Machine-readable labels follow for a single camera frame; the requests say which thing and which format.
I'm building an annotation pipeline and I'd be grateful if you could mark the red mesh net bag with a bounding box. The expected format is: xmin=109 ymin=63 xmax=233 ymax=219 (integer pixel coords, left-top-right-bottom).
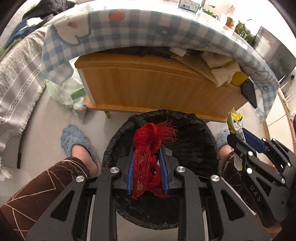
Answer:
xmin=131 ymin=121 xmax=177 ymax=199

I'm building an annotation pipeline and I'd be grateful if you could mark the yellow snack wrapper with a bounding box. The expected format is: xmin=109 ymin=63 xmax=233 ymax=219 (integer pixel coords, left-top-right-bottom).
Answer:
xmin=227 ymin=108 xmax=246 ymax=171

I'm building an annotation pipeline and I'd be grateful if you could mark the blue white milk carton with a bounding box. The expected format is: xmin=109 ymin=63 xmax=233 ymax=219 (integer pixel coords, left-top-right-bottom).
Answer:
xmin=178 ymin=0 xmax=200 ymax=13

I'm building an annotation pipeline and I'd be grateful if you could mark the black lined trash bin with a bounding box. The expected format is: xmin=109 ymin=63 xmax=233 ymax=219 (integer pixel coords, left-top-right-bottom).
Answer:
xmin=102 ymin=109 xmax=218 ymax=230

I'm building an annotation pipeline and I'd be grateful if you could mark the person's right hand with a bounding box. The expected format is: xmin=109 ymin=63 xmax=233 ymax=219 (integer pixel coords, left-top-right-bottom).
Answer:
xmin=264 ymin=224 xmax=282 ymax=235

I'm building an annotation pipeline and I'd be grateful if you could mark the white TV cabinet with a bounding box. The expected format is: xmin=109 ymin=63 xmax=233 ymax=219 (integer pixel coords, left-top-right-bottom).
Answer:
xmin=265 ymin=89 xmax=295 ymax=153

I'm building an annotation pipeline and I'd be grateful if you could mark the right blue fuzzy slipper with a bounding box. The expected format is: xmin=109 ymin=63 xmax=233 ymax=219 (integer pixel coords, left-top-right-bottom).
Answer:
xmin=217 ymin=129 xmax=233 ymax=151

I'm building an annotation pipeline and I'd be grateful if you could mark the blue fuzzy slipper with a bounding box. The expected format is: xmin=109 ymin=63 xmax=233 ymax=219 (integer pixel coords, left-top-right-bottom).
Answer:
xmin=60 ymin=124 xmax=100 ymax=166
xmin=217 ymin=129 xmax=233 ymax=151

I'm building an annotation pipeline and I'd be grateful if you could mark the right brown patterned leg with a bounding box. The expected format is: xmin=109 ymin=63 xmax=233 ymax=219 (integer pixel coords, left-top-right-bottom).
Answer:
xmin=218 ymin=145 xmax=256 ymax=213

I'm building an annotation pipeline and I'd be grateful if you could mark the brown patterned leg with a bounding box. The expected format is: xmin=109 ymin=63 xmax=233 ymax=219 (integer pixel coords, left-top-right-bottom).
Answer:
xmin=218 ymin=145 xmax=256 ymax=213
xmin=1 ymin=157 xmax=90 ymax=240

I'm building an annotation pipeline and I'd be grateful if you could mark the left blue fuzzy slipper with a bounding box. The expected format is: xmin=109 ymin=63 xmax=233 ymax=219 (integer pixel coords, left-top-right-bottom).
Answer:
xmin=60 ymin=124 xmax=100 ymax=166

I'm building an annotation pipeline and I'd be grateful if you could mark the flat screen television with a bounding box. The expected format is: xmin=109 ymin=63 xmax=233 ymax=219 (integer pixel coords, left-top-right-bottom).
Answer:
xmin=251 ymin=27 xmax=295 ymax=84

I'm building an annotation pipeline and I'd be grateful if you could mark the green white plastic bag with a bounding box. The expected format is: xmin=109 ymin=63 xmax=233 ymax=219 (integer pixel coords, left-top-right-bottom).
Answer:
xmin=46 ymin=69 xmax=87 ymax=123

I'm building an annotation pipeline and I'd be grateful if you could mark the potted plant on cabinet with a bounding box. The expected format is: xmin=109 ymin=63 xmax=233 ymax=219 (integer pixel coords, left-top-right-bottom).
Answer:
xmin=234 ymin=22 xmax=255 ymax=44

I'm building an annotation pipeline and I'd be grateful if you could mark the left brown patterned leg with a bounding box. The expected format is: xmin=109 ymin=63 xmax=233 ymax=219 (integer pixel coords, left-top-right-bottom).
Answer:
xmin=1 ymin=157 xmax=90 ymax=240

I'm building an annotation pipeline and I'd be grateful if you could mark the grey covered sofa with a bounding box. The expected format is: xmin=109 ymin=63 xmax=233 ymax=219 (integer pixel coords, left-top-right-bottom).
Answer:
xmin=0 ymin=6 xmax=50 ymax=181

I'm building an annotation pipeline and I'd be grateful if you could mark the blue checkered tablecloth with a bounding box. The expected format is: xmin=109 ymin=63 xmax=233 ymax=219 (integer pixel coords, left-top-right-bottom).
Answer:
xmin=42 ymin=1 xmax=278 ymax=121

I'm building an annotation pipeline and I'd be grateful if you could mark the blue clothes pile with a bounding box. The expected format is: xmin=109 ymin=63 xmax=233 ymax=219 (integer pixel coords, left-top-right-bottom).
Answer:
xmin=3 ymin=18 xmax=37 ymax=50

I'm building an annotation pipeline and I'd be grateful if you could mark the black quilted jacket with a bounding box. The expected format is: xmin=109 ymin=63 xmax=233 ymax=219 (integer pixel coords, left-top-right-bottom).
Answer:
xmin=22 ymin=0 xmax=75 ymax=19

